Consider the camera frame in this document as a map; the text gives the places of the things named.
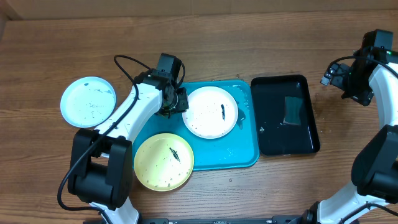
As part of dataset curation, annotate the dark green sponge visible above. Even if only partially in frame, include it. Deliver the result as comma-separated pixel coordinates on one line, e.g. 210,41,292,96
283,96,303,126

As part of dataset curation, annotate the yellow plate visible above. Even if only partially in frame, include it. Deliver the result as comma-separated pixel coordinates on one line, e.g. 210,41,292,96
134,133,195,192

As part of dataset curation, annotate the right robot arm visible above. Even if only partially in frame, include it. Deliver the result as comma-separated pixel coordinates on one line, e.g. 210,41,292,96
291,62,397,224

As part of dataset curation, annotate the white plate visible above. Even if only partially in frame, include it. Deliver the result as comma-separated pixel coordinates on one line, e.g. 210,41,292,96
182,86,238,139

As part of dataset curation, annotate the light blue plate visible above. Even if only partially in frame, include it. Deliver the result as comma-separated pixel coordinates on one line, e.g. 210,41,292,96
60,77,116,128

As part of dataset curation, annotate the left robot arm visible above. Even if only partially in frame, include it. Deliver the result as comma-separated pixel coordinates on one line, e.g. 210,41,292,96
57,82,188,223

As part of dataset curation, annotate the black plastic tray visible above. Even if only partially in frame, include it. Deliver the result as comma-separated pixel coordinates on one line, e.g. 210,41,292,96
251,75,320,156

